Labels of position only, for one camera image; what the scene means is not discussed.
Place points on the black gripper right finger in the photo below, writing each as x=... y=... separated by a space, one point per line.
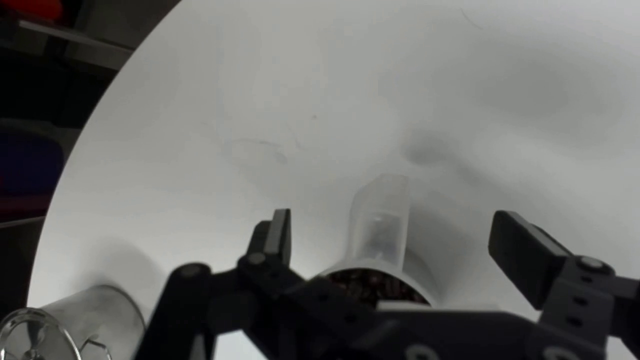
x=550 y=277

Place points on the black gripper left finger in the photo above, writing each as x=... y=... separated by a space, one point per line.
x=272 y=238

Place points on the steel pot with lid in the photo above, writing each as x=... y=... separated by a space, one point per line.
x=100 y=322

